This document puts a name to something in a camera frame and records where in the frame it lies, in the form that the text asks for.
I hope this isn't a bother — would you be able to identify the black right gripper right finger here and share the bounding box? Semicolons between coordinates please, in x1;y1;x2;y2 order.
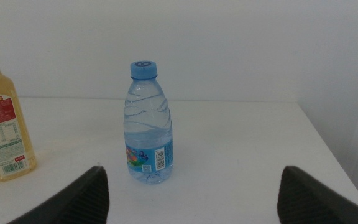
277;165;358;224

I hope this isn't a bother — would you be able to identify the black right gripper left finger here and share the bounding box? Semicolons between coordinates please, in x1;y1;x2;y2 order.
7;165;110;224

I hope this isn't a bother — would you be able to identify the clear water bottle blue cap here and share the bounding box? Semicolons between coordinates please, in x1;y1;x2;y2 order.
122;60;174;184

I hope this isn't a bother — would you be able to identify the yellow tea bottle white cap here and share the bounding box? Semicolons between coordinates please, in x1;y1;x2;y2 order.
0;25;38;182

